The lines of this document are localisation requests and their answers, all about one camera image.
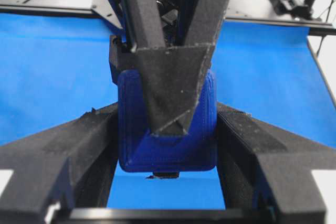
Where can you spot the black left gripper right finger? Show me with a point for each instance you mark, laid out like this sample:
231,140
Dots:
262,166

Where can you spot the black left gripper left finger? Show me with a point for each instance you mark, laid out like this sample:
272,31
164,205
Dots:
72,164

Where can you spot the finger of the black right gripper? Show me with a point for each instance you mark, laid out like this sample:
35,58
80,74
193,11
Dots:
125,51
173,76

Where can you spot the blue cube block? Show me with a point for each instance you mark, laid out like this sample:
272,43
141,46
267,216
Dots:
142,151

